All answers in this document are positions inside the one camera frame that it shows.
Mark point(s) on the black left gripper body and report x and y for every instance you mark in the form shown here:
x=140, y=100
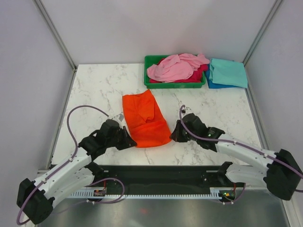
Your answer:
x=116, y=141

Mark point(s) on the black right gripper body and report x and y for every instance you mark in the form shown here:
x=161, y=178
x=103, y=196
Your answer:
x=188, y=136

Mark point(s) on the orange t shirt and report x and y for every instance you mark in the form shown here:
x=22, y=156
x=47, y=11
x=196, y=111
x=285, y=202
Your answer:
x=146, y=124

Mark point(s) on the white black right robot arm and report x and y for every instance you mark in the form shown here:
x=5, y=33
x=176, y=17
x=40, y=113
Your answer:
x=277, y=171

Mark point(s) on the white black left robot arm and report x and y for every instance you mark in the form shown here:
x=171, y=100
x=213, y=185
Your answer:
x=38, y=198

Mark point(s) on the blue folded t shirt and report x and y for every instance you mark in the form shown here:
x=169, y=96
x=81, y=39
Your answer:
x=212, y=85

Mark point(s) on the pink t shirt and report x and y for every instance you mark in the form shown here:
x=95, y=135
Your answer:
x=195, y=61

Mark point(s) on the teal folded t shirt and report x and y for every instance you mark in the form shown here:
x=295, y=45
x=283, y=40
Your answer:
x=228, y=73

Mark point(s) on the green plastic bin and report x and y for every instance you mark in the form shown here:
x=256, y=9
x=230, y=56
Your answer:
x=154, y=59

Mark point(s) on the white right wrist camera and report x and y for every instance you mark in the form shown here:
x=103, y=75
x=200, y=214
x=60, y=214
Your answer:
x=186, y=110

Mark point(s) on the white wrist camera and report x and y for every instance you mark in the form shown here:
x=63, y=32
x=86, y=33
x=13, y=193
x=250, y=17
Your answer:
x=186, y=110
x=119, y=118

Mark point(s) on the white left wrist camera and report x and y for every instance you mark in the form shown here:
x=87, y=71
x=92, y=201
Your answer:
x=119, y=118

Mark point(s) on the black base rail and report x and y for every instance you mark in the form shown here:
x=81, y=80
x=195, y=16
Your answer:
x=162, y=179

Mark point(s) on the white slotted cable duct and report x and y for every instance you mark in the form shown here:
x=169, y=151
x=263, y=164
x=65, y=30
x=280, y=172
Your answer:
x=95, y=194

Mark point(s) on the right aluminium frame post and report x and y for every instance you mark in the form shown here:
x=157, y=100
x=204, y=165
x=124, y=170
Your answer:
x=265, y=25

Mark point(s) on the aluminium frame post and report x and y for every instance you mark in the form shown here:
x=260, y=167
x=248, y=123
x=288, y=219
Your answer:
x=46, y=17
x=265, y=25

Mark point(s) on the left aluminium frame post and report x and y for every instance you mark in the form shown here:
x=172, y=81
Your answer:
x=46, y=17

